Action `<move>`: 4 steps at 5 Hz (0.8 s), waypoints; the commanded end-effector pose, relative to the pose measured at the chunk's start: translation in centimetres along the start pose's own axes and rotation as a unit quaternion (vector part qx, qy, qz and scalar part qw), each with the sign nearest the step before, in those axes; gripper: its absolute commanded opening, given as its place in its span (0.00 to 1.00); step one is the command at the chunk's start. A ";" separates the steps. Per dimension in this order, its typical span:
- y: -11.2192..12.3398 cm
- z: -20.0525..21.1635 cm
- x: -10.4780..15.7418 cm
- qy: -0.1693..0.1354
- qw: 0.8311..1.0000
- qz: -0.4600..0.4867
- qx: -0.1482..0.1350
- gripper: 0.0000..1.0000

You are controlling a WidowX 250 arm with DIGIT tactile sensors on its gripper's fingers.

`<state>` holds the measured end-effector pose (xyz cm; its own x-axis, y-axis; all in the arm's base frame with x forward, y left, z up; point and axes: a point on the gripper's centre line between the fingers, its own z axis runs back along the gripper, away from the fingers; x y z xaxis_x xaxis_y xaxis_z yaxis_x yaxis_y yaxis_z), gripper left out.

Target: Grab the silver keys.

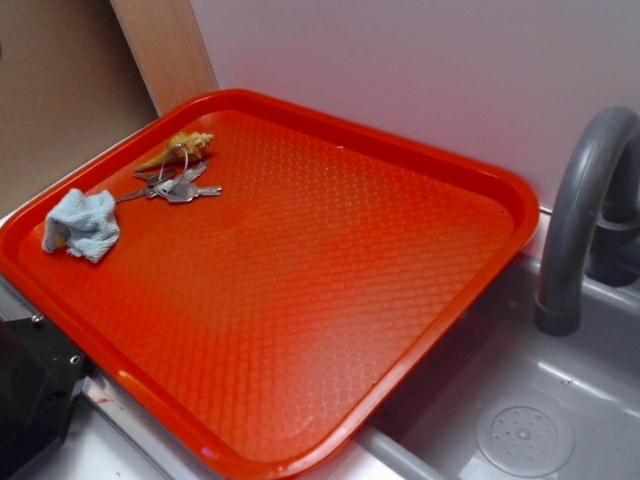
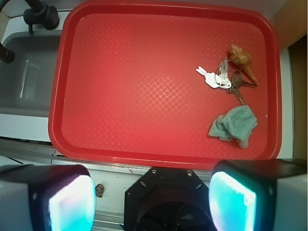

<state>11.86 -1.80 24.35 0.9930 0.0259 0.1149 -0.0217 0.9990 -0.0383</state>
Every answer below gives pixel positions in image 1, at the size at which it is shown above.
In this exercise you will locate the red plastic tray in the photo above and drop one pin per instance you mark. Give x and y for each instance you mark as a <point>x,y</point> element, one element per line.
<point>264,326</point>

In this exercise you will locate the silver key bunch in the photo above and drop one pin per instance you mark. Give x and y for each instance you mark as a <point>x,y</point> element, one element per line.
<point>181,189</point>

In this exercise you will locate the tan conch seashell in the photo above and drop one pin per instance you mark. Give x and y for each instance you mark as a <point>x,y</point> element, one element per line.
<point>182,145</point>

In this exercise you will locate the light blue cloth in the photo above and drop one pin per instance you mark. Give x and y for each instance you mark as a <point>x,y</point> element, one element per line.
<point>84,225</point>

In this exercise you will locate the grey toy sink basin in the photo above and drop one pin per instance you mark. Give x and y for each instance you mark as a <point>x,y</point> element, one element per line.
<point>498,399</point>

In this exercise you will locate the wooden board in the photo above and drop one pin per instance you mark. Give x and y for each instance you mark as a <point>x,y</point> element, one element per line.
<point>168,48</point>

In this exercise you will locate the grey plastic faucet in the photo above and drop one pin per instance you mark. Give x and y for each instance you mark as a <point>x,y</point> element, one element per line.
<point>594,228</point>

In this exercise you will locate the black robot gripper housing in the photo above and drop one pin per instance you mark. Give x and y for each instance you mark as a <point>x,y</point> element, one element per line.
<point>42,374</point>

